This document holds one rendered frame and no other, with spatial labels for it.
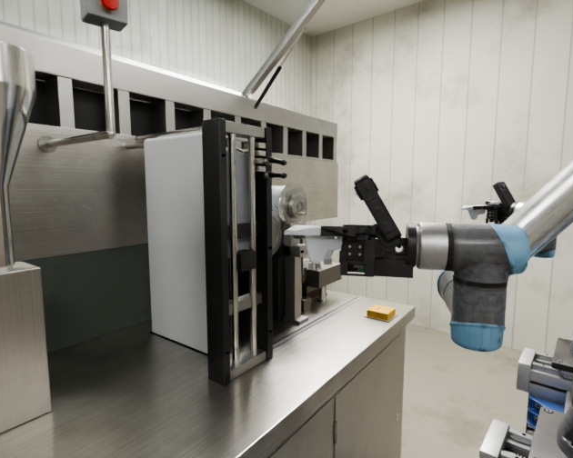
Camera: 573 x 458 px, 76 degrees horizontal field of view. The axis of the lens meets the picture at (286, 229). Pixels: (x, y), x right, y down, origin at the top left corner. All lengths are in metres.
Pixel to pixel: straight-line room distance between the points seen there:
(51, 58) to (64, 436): 0.82
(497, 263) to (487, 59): 3.06
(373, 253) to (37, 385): 0.63
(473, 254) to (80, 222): 0.90
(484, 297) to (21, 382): 0.77
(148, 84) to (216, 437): 0.95
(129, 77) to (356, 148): 2.96
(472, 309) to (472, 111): 2.98
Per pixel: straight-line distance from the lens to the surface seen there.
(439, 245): 0.59
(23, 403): 0.84
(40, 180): 1.05
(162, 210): 1.00
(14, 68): 0.76
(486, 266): 0.60
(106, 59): 0.82
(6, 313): 0.77
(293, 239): 1.09
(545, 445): 0.95
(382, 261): 0.60
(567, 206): 0.76
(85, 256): 1.10
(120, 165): 1.13
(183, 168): 0.93
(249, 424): 0.72
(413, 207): 3.61
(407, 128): 3.67
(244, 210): 0.82
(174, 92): 1.27
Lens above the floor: 1.31
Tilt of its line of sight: 7 degrees down
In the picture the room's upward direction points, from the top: straight up
